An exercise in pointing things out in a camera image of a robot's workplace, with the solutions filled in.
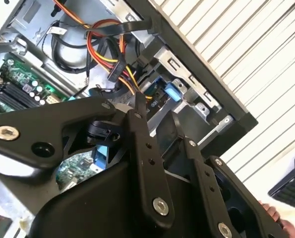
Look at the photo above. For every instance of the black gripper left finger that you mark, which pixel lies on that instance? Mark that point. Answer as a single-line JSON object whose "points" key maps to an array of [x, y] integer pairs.
{"points": [[63, 119]]}

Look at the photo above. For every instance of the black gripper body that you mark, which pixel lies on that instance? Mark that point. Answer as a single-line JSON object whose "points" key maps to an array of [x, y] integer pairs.
{"points": [[100, 210]]}

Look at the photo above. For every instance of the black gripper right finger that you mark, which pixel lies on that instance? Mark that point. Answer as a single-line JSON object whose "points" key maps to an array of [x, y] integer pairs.
{"points": [[199, 173]]}

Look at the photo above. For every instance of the bare person hand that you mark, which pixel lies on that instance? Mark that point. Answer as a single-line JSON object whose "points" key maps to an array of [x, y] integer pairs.
{"points": [[289, 230]]}

